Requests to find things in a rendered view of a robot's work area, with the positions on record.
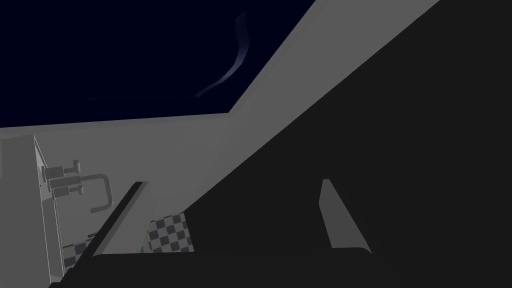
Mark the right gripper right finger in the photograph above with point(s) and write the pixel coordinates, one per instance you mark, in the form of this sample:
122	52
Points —
340	224

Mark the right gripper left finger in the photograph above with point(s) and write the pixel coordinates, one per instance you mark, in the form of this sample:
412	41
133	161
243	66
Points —
120	224

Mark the grey sink faucet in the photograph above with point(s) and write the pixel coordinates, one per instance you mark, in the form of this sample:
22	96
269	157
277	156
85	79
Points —
76	182

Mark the dark window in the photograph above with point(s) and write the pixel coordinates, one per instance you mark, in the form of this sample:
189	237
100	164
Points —
120	56

